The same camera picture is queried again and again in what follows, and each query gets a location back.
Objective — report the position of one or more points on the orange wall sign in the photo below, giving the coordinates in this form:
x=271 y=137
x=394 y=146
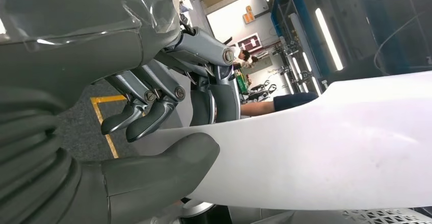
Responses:
x=249 y=16

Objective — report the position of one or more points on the chrome ringed black cylinder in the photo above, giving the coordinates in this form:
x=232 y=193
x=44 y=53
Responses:
x=202 y=212

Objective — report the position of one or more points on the perforated grey robot torso panel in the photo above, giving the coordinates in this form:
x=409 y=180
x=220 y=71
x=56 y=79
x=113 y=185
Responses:
x=381 y=217

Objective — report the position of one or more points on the yellow floor tape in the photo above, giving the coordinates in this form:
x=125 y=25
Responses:
x=108 y=98

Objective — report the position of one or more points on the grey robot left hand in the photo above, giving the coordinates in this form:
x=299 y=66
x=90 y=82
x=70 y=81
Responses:
x=67 y=64

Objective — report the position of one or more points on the red white wall poster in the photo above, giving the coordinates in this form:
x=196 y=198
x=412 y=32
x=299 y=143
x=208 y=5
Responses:
x=251 y=42

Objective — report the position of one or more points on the person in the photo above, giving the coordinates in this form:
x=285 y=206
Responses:
x=244 y=55
x=297 y=100

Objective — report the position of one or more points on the ceiling light strip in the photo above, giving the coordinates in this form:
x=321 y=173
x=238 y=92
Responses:
x=329 y=40

